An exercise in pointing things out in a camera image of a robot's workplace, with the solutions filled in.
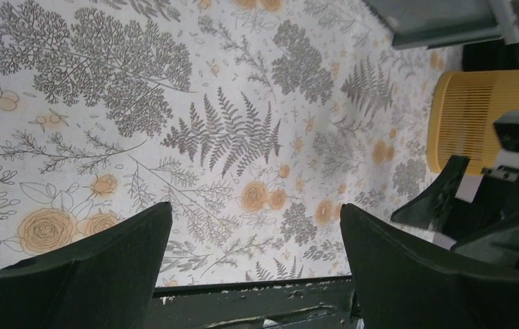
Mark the grey plastic crate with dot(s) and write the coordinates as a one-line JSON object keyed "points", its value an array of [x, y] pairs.
{"points": [[445, 23]]}

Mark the black crumpled cloth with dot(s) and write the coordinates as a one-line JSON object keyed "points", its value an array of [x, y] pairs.
{"points": [[492, 55]]}

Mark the yellow slatted waste basket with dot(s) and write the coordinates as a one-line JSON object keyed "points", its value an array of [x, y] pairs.
{"points": [[464, 107]]}

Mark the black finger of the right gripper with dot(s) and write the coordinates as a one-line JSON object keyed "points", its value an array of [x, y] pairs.
{"points": [[431, 208], [496, 245]]}

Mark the floral patterned table mat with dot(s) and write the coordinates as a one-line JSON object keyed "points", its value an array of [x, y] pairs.
{"points": [[256, 120]]}

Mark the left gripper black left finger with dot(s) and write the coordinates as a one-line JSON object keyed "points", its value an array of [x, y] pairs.
{"points": [[103, 281]]}

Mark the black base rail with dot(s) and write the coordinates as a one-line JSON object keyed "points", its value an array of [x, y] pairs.
{"points": [[302, 303]]}

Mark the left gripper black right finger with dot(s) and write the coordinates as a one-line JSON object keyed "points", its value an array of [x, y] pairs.
{"points": [[402, 281]]}

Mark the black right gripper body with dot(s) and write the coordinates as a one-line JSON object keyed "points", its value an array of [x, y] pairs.
{"points": [[494, 200]]}

